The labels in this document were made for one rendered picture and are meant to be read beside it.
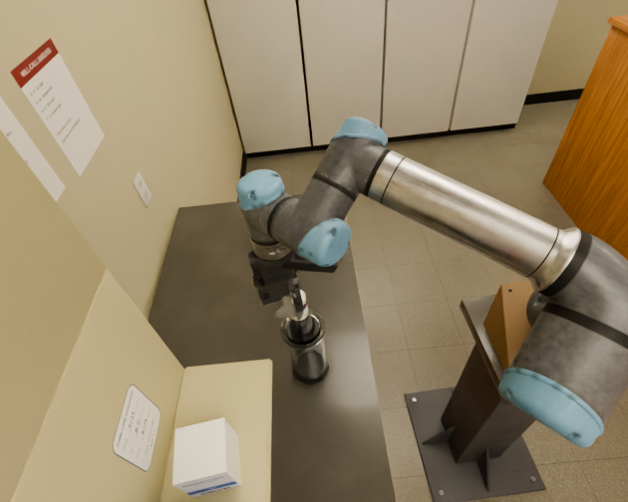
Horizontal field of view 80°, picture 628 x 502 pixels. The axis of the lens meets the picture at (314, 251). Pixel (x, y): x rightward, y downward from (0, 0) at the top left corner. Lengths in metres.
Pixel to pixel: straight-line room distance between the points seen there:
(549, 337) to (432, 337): 1.75
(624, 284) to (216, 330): 1.03
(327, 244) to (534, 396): 0.32
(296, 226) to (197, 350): 0.76
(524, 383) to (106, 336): 0.47
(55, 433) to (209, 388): 0.22
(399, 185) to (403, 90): 2.92
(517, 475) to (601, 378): 1.57
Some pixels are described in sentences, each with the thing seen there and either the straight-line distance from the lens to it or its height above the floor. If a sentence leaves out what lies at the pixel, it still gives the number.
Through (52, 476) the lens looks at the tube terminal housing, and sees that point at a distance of 0.34.
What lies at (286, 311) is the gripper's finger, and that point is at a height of 1.30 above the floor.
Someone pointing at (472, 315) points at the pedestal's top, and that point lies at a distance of 1.26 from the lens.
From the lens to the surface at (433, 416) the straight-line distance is 2.08.
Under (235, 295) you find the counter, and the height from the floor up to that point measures 0.94.
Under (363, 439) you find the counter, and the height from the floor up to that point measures 0.94.
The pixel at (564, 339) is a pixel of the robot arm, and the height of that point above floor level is 1.52.
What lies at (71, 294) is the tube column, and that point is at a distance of 0.35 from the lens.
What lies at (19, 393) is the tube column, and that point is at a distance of 0.31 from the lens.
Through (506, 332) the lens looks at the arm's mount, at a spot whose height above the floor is 1.05.
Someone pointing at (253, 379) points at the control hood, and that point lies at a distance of 0.50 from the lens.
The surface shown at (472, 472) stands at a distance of 2.05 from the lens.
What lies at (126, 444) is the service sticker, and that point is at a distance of 0.42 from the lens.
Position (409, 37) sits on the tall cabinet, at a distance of 3.30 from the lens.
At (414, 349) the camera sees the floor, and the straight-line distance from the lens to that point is 2.24.
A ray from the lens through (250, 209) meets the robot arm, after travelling 0.59.
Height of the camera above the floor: 1.95
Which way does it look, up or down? 47 degrees down
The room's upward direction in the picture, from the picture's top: 7 degrees counter-clockwise
